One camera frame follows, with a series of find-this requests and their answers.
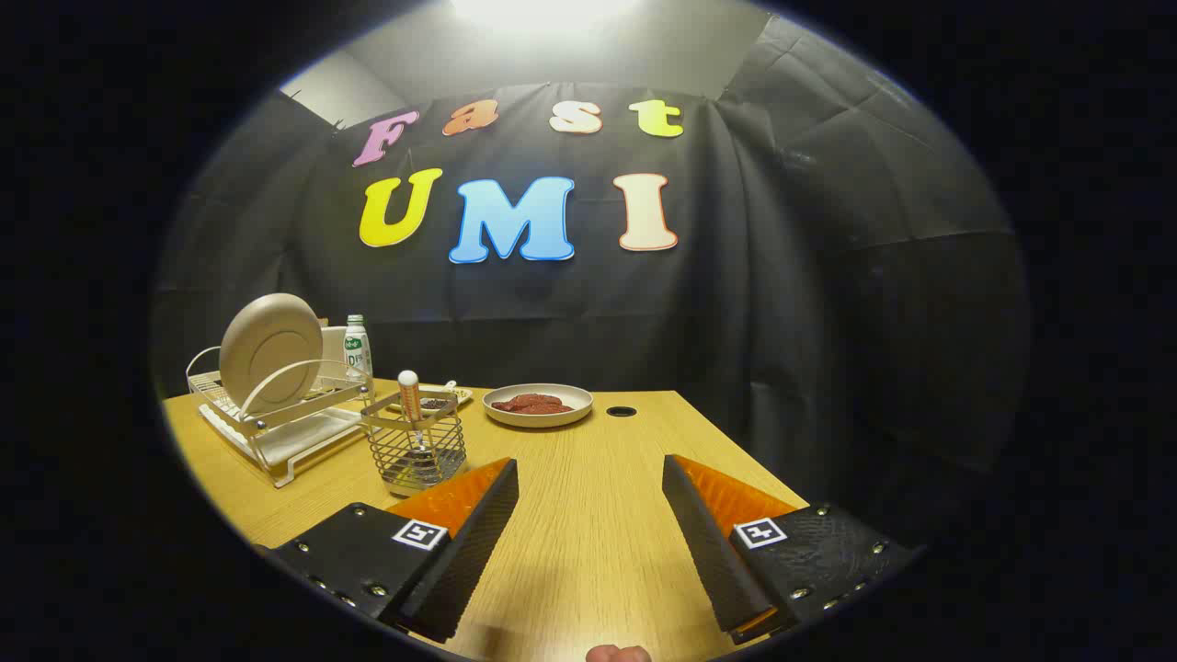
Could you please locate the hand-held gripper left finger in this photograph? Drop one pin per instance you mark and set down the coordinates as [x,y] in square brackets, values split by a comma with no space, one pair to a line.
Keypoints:
[469,561]

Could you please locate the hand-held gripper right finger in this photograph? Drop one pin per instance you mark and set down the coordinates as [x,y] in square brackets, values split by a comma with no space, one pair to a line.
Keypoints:
[713,561]

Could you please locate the beige plate with meat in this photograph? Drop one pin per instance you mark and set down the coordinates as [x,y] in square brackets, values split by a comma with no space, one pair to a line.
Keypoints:
[538,419]

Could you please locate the brown meat patty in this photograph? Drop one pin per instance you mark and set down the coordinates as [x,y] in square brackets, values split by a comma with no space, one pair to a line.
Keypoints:
[510,404]
[549,403]

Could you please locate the white divided tray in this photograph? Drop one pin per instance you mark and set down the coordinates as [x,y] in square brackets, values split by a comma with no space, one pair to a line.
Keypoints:
[460,395]

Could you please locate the white drip tray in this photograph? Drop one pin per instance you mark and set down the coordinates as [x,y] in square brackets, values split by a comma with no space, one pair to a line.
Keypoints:
[303,437]

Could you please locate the white bottle with green label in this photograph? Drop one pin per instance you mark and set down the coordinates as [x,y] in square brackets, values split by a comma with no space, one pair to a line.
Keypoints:
[357,354]

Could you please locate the black backdrop cloth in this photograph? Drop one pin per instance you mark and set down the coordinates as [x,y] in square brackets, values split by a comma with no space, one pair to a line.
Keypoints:
[736,322]

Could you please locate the white toaster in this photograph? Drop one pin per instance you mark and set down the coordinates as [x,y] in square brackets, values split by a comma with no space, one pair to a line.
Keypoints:
[333,354]

